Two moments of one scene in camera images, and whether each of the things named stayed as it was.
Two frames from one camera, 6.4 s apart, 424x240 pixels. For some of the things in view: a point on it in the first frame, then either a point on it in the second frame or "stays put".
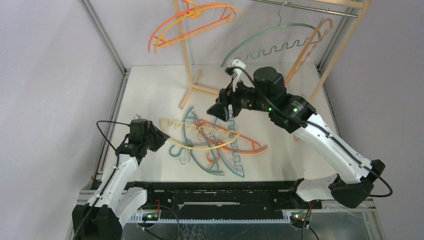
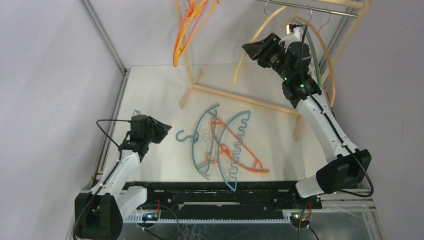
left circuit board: x=151 y=216 stays put
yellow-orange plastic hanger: x=195 y=15 to x=188 y=26
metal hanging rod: x=307 y=8 stays put
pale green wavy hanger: x=279 y=47 to x=313 y=49
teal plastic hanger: x=211 y=155 to x=212 y=142
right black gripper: x=228 y=103 to x=265 y=54
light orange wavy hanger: x=321 y=31 to x=333 y=96
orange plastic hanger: x=188 y=12 to x=189 y=13
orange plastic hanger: x=219 y=147 to x=212 y=158
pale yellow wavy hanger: x=203 y=129 to x=253 y=37
